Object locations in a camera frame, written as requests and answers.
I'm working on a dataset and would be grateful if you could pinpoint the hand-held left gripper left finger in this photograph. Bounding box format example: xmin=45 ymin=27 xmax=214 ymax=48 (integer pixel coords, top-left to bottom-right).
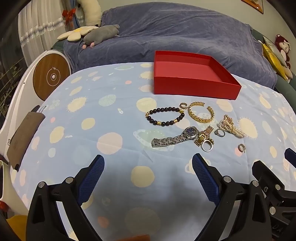
xmin=26 ymin=154 xmax=105 ymax=241

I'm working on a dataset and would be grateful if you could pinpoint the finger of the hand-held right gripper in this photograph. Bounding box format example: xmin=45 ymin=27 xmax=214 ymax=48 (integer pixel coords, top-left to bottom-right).
xmin=284 ymin=148 xmax=296 ymax=168
xmin=252 ymin=159 xmax=292 ymax=209

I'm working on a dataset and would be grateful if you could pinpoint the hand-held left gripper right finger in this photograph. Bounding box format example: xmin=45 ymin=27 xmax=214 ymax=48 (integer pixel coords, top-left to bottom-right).
xmin=192 ymin=153 xmax=275 ymax=241

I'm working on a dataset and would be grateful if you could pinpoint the gold watch band piece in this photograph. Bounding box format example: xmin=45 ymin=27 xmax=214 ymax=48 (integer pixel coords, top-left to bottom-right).
xmin=194 ymin=125 xmax=214 ymax=147

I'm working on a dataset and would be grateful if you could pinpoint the silver wrist watch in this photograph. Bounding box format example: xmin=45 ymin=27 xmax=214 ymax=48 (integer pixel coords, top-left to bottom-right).
xmin=151 ymin=126 xmax=199 ymax=149

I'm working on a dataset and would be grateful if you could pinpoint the pearl bracelet with gold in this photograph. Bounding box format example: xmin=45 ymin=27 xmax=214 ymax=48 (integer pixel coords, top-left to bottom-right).
xmin=217 ymin=115 xmax=245 ymax=139

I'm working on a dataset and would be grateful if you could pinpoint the gold cuff bracelet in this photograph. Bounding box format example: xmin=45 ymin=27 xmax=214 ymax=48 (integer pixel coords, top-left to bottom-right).
xmin=188 ymin=101 xmax=215 ymax=124

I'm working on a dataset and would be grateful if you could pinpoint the dark bead bracelet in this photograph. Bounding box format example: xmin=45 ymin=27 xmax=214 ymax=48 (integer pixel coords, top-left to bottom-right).
xmin=145 ymin=107 xmax=185 ymax=127

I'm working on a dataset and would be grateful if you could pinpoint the red cardboard box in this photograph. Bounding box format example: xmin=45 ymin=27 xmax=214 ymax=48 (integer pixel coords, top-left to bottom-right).
xmin=153 ymin=50 xmax=242 ymax=101

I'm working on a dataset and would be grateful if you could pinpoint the green sofa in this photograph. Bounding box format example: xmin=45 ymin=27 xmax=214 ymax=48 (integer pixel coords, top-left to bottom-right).
xmin=251 ymin=25 xmax=296 ymax=109

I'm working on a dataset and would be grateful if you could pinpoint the light blue printed tablecloth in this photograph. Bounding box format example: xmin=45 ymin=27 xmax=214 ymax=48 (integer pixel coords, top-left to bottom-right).
xmin=7 ymin=62 xmax=296 ymax=241

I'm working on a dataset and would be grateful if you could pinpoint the yellow object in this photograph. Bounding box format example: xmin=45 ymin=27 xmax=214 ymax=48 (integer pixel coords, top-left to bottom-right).
xmin=6 ymin=214 xmax=28 ymax=241

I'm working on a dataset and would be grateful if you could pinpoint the yellow cushion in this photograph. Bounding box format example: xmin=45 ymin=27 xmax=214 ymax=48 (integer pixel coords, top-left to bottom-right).
xmin=261 ymin=43 xmax=288 ymax=78

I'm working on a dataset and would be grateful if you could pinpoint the white machine with wooden disc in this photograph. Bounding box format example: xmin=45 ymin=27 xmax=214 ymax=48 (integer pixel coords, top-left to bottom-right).
xmin=0 ymin=50 xmax=71 ymax=209

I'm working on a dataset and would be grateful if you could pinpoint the pale patterned cushion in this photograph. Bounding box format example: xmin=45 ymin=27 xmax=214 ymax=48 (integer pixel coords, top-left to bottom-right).
xmin=262 ymin=36 xmax=287 ymax=66

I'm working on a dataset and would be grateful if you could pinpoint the red monkey plush toy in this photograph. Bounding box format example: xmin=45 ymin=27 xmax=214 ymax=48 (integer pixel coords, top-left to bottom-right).
xmin=275 ymin=34 xmax=292 ymax=70

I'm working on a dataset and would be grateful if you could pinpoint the cream flower cushion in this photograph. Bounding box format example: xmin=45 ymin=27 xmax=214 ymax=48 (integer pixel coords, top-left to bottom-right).
xmin=57 ymin=25 xmax=99 ymax=42

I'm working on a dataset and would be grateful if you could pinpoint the grey plush toy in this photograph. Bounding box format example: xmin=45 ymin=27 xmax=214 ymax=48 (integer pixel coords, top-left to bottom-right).
xmin=81 ymin=24 xmax=121 ymax=49

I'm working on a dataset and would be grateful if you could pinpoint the blue-grey blanket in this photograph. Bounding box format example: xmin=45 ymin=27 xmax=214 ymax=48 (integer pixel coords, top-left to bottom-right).
xmin=63 ymin=2 xmax=278 ymax=90

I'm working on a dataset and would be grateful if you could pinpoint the blue curtain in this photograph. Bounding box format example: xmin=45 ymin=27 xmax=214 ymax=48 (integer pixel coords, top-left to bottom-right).
xmin=61 ymin=0 xmax=84 ymax=31

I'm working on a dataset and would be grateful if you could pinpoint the white curtain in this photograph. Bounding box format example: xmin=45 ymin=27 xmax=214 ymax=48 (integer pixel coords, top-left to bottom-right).
xmin=17 ymin=0 xmax=67 ymax=61

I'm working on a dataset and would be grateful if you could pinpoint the red bow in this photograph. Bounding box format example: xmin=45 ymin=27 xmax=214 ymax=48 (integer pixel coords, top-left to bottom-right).
xmin=62 ymin=8 xmax=77 ymax=24

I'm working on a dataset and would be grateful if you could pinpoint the white plush toy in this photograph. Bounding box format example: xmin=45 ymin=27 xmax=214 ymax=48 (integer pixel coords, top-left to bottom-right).
xmin=77 ymin=0 xmax=102 ymax=26

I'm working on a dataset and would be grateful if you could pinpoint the silver ring with black stone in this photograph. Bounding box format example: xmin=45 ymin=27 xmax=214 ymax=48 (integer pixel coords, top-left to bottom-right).
xmin=201 ymin=139 xmax=215 ymax=152

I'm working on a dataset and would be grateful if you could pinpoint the wall picture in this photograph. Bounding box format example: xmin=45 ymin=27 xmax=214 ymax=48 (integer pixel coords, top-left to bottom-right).
xmin=240 ymin=0 xmax=264 ymax=15

